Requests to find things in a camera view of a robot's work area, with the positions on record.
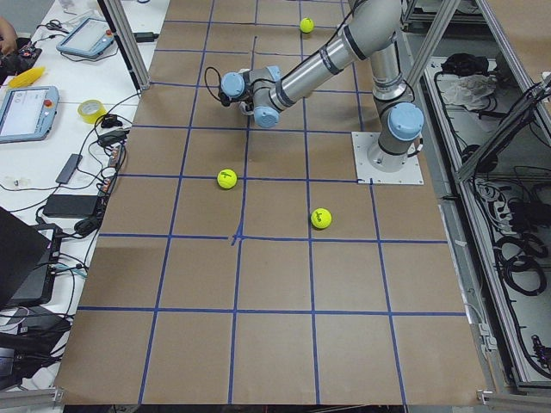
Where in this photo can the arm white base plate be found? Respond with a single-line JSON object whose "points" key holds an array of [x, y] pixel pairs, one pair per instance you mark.
{"points": [[374, 166]]}

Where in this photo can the aluminium frame post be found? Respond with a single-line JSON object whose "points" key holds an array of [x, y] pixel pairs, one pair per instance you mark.
{"points": [[119, 25]]}

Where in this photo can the far teach pendant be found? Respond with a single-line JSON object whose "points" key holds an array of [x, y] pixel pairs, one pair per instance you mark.
{"points": [[88, 40]]}

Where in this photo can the black laptop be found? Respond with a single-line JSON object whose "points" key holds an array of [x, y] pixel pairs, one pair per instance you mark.
{"points": [[28, 256]]}

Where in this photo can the yellow banana toy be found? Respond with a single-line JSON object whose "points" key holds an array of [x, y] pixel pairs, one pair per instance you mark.
{"points": [[26, 78]]}

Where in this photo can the teach pendant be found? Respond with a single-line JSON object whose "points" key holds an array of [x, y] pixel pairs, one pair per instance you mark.
{"points": [[88, 40], [27, 114]]}

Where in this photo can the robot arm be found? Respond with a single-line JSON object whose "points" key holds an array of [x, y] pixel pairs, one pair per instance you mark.
{"points": [[368, 33]]}

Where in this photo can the black power adapter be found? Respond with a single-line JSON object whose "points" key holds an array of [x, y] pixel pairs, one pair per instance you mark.
{"points": [[70, 206]]}

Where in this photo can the far Wilson tennis ball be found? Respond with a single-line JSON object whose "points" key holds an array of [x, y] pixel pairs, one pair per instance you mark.
{"points": [[321, 218]]}

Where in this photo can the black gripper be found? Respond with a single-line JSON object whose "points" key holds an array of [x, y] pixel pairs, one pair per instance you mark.
{"points": [[245, 107]]}

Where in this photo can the near teach pendant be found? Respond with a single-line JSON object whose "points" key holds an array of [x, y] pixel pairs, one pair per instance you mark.
{"points": [[27, 114]]}

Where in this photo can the white crumpled cloth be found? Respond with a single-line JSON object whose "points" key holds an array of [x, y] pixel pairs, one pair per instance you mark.
{"points": [[471, 92]]}

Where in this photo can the grey USB hub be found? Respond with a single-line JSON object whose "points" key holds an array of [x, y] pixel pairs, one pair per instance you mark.
{"points": [[69, 168]]}

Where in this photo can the small black adapter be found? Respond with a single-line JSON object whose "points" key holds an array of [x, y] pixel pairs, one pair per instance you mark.
{"points": [[144, 37]]}

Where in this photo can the black scissors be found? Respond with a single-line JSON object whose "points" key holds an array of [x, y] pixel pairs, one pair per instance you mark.
{"points": [[56, 25]]}

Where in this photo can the clear tennis ball can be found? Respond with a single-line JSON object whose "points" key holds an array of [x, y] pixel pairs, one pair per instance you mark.
{"points": [[246, 108]]}

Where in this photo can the near Wilson tennis ball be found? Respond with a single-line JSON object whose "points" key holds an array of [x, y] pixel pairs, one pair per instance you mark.
{"points": [[227, 179]]}

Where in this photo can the wilson tennis ball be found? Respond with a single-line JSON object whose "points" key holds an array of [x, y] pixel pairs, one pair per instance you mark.
{"points": [[227, 179], [321, 218]]}

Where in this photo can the person hand at table edge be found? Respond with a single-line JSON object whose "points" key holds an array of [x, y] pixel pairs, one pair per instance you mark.
{"points": [[8, 37]]}

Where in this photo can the yellow tape roll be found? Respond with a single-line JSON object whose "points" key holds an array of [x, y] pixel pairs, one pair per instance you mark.
{"points": [[91, 110]]}

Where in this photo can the centre Head tennis ball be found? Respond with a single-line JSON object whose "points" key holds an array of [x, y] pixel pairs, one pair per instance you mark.
{"points": [[306, 25]]}

